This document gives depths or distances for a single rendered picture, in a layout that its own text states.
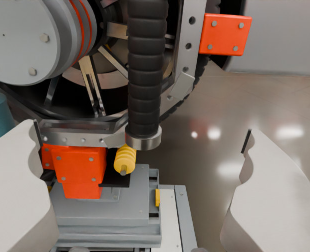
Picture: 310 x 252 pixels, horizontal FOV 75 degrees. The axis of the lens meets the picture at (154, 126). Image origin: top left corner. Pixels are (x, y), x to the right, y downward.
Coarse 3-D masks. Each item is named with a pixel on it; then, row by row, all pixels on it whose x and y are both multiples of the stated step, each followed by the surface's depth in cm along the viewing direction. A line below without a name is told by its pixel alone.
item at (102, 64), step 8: (120, 0) 56; (112, 8) 55; (120, 8) 57; (112, 16) 54; (120, 16) 58; (128, 16) 58; (112, 40) 61; (120, 40) 61; (112, 48) 62; (120, 48) 62; (96, 56) 64; (120, 56) 64; (96, 64) 65; (104, 64) 65; (104, 72) 66
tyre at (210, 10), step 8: (208, 0) 42; (216, 0) 42; (208, 8) 43; (216, 8) 43; (200, 56) 48; (208, 56) 49; (200, 64) 49; (200, 72) 50; (192, 88) 52; (24, 104) 54; (176, 104) 54; (40, 112) 55; (168, 112) 55; (112, 120) 57; (160, 120) 58
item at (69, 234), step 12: (156, 180) 97; (156, 192) 90; (156, 204) 87; (156, 216) 80; (60, 228) 76; (72, 228) 77; (84, 228) 77; (96, 228) 77; (108, 228) 78; (120, 228) 78; (132, 228) 78; (144, 228) 78; (156, 228) 79; (60, 240) 74; (72, 240) 74; (84, 240) 74; (96, 240) 74; (108, 240) 75; (120, 240) 75; (132, 240) 75; (144, 240) 75; (156, 240) 75
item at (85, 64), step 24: (96, 0) 44; (120, 24) 46; (96, 48) 49; (168, 48) 49; (96, 72) 53; (168, 72) 50; (24, 96) 53; (48, 96) 54; (72, 96) 65; (96, 96) 69; (120, 96) 66; (96, 120) 56
